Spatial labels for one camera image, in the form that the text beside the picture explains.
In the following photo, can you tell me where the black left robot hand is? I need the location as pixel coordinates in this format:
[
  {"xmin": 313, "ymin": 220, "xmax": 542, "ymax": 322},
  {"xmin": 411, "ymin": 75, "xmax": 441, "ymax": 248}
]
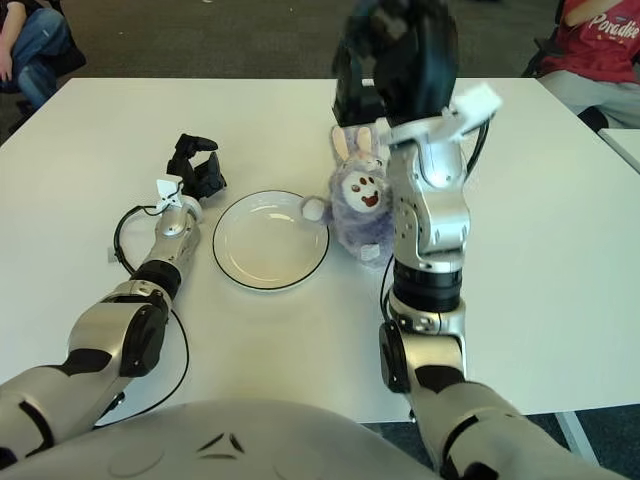
[{"xmin": 167, "ymin": 133, "xmax": 230, "ymax": 200}]

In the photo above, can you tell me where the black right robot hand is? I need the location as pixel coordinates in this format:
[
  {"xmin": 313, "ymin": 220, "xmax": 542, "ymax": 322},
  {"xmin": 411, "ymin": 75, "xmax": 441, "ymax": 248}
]
[{"xmin": 332, "ymin": 0, "xmax": 460, "ymax": 129}]

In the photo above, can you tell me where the purple plush bunny doll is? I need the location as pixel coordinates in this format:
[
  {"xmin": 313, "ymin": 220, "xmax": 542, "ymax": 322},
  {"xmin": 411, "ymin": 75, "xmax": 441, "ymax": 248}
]
[{"xmin": 299, "ymin": 124, "xmax": 396, "ymax": 271}]

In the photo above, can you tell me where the white plate with dark rim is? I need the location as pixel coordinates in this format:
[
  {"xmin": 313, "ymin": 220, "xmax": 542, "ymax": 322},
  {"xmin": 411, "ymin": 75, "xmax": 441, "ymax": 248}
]
[{"xmin": 212, "ymin": 190, "xmax": 331, "ymax": 291}]

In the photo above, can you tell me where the black office chair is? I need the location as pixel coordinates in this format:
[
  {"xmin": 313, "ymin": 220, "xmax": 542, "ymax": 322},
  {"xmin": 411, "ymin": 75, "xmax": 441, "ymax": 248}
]
[
  {"xmin": 520, "ymin": 34, "xmax": 557, "ymax": 79},
  {"xmin": 0, "ymin": 29, "xmax": 87, "ymax": 146}
]

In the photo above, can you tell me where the person in red shirt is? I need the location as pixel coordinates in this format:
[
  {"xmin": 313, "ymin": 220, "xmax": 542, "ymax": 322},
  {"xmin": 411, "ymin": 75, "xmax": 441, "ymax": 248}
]
[{"xmin": 539, "ymin": 0, "xmax": 640, "ymax": 129}]

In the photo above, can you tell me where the person in blue jeans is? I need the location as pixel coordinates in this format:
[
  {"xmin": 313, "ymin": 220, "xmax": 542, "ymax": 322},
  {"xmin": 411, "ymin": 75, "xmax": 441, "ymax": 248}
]
[{"xmin": 0, "ymin": 0, "xmax": 87, "ymax": 109}]

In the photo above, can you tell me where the grey robot torso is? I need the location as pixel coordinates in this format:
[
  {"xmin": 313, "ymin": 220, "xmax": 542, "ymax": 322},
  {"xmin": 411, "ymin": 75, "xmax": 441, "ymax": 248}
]
[{"xmin": 0, "ymin": 397, "xmax": 441, "ymax": 480}]

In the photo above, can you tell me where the white table leg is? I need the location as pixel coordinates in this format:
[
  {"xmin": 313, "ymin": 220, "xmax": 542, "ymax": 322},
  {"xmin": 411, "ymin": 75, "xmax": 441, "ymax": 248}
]
[{"xmin": 554, "ymin": 412, "xmax": 601, "ymax": 461}]

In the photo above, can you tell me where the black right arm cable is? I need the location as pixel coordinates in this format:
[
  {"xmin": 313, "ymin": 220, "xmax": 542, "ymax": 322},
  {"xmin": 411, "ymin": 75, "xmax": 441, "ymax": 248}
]
[{"xmin": 467, "ymin": 119, "xmax": 491, "ymax": 171}]

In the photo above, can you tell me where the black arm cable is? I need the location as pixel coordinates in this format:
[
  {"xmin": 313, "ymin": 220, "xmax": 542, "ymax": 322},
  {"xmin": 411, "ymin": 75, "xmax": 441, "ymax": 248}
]
[
  {"xmin": 113, "ymin": 203, "xmax": 191, "ymax": 426},
  {"xmin": 467, "ymin": 119, "xmax": 491, "ymax": 171}
]

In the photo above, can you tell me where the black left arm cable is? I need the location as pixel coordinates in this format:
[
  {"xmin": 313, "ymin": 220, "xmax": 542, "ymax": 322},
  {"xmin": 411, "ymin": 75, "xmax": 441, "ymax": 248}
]
[{"xmin": 113, "ymin": 203, "xmax": 191, "ymax": 426}]

